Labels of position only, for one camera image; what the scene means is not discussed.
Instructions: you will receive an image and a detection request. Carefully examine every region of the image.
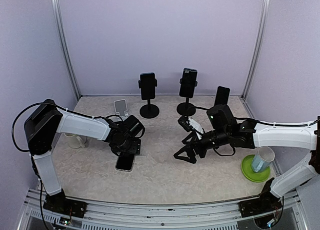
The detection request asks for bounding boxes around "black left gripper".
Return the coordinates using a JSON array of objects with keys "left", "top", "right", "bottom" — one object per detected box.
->
[{"left": 112, "top": 137, "right": 141, "bottom": 154}]

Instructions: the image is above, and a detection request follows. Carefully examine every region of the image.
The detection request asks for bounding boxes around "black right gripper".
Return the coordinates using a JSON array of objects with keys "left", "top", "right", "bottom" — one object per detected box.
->
[{"left": 174, "top": 127, "right": 230, "bottom": 163}]

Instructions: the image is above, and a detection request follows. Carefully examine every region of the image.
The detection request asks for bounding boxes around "clear-case black phone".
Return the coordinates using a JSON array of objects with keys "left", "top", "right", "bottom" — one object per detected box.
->
[{"left": 115, "top": 154, "right": 135, "bottom": 172}]

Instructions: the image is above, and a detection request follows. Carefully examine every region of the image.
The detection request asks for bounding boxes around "black round-base phone stand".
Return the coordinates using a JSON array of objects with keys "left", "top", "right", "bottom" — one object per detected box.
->
[{"left": 176, "top": 78, "right": 199, "bottom": 117}]

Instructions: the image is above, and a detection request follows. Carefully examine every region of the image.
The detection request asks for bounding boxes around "silver folding phone stand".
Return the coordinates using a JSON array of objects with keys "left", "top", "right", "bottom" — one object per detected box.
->
[{"left": 113, "top": 99, "right": 129, "bottom": 118}]

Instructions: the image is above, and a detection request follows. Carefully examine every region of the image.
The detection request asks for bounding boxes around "blue-edged black phone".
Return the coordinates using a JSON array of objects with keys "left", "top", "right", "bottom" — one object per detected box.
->
[{"left": 179, "top": 68, "right": 198, "bottom": 98}]

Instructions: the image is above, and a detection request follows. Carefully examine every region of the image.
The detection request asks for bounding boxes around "white-edged black phone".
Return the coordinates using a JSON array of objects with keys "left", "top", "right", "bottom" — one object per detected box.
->
[{"left": 214, "top": 86, "right": 230, "bottom": 106}]

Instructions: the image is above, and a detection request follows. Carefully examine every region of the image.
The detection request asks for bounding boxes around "teal-edged black phone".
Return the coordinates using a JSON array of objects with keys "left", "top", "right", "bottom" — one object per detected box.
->
[{"left": 138, "top": 73, "right": 157, "bottom": 100}]

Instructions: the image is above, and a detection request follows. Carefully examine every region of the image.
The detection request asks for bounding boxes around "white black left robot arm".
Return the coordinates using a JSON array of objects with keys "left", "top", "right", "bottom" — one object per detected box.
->
[{"left": 24, "top": 99, "right": 145, "bottom": 212}]

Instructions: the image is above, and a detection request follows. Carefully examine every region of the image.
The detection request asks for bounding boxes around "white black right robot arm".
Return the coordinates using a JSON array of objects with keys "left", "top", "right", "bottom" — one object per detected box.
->
[{"left": 173, "top": 104, "right": 320, "bottom": 212}]

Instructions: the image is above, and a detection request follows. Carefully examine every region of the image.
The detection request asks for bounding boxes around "white mug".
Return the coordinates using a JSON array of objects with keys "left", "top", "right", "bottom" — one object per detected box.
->
[{"left": 64, "top": 133, "right": 87, "bottom": 149}]

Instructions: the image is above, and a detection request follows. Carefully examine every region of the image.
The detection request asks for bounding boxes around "green plate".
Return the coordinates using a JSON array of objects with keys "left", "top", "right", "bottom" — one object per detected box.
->
[{"left": 241, "top": 154, "right": 271, "bottom": 183}]

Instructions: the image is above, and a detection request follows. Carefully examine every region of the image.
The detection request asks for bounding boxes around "light blue cup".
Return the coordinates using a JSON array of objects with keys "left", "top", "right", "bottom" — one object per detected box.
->
[{"left": 251, "top": 147, "right": 275, "bottom": 173}]

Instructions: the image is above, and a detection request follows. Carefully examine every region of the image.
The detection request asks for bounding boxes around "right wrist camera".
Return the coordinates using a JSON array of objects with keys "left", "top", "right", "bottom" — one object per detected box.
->
[{"left": 177, "top": 116, "right": 205, "bottom": 140}]

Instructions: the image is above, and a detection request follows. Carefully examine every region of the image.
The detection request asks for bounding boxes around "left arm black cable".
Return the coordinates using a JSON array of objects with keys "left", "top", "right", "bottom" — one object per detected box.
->
[{"left": 11, "top": 102, "right": 126, "bottom": 153}]

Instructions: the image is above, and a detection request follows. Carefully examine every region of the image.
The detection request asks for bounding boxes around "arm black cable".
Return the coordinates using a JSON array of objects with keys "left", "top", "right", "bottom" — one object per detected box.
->
[
  {"left": 184, "top": 104, "right": 320, "bottom": 157},
  {"left": 11, "top": 102, "right": 126, "bottom": 153}
]

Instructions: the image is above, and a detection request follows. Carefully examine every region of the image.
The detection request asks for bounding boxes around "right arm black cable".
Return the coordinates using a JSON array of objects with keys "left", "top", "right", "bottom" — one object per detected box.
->
[{"left": 184, "top": 104, "right": 320, "bottom": 157}]

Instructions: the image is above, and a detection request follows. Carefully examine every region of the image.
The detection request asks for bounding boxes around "aluminium front rail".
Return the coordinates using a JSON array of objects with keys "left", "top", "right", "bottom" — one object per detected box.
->
[{"left": 14, "top": 189, "right": 311, "bottom": 229}]

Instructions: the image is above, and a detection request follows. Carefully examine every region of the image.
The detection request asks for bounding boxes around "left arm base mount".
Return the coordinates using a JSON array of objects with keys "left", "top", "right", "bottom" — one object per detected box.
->
[{"left": 43, "top": 196, "right": 87, "bottom": 218}]

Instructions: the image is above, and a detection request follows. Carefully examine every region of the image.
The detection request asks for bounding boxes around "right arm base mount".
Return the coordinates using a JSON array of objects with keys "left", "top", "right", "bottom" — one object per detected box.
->
[{"left": 239, "top": 197, "right": 282, "bottom": 217}]

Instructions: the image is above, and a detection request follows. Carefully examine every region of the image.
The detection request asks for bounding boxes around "right aluminium frame post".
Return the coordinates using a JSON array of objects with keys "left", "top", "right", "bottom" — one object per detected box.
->
[{"left": 241, "top": 0, "right": 271, "bottom": 101}]

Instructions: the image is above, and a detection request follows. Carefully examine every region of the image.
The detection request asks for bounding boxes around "aluminium frame post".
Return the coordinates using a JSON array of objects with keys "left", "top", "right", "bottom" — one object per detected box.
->
[
  {"left": 51, "top": 0, "right": 82, "bottom": 101},
  {"left": 241, "top": 0, "right": 271, "bottom": 101}
]

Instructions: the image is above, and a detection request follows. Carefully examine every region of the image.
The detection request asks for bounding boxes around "left aluminium frame post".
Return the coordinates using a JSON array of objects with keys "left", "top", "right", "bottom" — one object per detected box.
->
[{"left": 51, "top": 0, "right": 82, "bottom": 101}]

